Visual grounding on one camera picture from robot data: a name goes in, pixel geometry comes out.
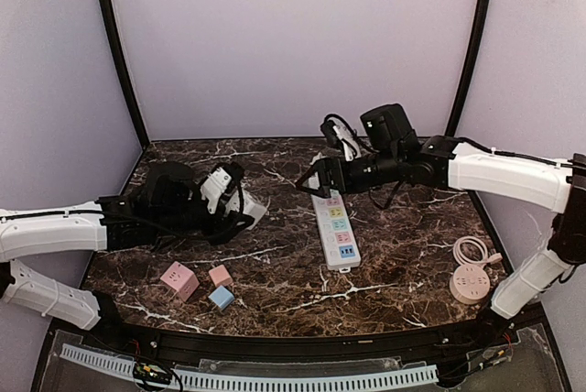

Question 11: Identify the white cube socket adapter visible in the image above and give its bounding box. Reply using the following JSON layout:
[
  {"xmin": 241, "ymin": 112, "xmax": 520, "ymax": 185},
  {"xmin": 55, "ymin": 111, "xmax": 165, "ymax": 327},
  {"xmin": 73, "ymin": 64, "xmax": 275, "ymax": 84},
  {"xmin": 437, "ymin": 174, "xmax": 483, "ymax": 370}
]
[{"xmin": 243, "ymin": 191, "xmax": 267, "ymax": 230}]

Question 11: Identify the white multicolour power strip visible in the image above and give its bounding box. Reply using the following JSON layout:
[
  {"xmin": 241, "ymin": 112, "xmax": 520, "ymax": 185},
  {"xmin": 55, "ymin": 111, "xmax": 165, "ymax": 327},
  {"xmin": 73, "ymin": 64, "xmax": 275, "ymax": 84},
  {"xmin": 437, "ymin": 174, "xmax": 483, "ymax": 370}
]
[{"xmin": 311, "ymin": 192, "xmax": 362, "ymax": 274}]

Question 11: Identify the small pink charger plug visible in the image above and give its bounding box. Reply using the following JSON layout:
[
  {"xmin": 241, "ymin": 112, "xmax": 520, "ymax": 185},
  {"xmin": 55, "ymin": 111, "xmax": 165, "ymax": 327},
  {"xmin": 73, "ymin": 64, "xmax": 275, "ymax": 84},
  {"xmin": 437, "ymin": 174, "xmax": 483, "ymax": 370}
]
[{"xmin": 209, "ymin": 265, "xmax": 233, "ymax": 288}]

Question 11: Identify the small blue charger plug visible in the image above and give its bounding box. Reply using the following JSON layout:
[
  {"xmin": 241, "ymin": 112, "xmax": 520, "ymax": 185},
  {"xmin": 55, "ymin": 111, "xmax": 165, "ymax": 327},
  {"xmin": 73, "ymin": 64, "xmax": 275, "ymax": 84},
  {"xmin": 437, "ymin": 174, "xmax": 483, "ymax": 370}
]
[{"xmin": 208, "ymin": 286, "xmax": 235, "ymax": 310}]

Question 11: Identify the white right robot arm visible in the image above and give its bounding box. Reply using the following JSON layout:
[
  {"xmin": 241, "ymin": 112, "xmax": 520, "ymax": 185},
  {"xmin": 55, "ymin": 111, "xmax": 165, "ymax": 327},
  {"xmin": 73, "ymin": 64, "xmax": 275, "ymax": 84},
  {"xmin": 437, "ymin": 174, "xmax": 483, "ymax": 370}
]
[{"xmin": 296, "ymin": 103, "xmax": 585, "ymax": 320}]

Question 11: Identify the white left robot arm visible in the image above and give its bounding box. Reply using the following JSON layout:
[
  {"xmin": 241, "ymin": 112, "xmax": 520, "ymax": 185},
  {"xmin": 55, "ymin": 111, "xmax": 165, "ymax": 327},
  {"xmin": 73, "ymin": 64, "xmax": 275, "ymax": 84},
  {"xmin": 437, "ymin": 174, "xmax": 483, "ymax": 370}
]
[{"xmin": 1, "ymin": 162, "xmax": 266, "ymax": 331}]

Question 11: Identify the pink cube socket adapter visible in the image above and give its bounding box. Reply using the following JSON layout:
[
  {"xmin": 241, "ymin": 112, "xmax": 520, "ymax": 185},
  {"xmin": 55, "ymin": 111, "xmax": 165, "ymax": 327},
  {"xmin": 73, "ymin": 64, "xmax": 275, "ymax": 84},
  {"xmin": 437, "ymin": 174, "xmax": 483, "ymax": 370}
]
[{"xmin": 159, "ymin": 261, "xmax": 200, "ymax": 302}]

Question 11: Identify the round pink socket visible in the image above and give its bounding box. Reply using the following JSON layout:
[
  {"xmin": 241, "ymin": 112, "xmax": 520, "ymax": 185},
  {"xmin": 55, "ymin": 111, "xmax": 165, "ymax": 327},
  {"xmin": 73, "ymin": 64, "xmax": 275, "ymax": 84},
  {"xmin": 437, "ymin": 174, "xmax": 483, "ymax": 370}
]
[{"xmin": 449, "ymin": 264, "xmax": 491, "ymax": 305}]

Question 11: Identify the small circuit board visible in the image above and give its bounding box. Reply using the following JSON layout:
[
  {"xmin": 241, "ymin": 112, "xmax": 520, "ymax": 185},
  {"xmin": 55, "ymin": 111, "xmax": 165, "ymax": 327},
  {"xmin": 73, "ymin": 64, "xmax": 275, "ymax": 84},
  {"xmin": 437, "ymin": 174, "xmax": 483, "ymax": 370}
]
[{"xmin": 132, "ymin": 363, "xmax": 173, "ymax": 386}]

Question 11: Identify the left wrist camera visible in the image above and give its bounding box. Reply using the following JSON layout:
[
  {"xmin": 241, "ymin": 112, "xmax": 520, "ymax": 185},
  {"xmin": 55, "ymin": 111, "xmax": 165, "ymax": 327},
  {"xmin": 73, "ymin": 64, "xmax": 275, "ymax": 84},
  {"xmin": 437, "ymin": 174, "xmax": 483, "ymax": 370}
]
[{"xmin": 199, "ymin": 162, "xmax": 244, "ymax": 214}]

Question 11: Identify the white slotted cable duct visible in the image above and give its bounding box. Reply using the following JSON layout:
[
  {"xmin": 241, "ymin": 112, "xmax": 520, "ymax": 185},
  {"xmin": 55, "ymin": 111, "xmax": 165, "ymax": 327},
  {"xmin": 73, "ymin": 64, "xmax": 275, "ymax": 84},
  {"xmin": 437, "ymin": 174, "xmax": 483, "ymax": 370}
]
[{"xmin": 60, "ymin": 343, "xmax": 439, "ymax": 391}]

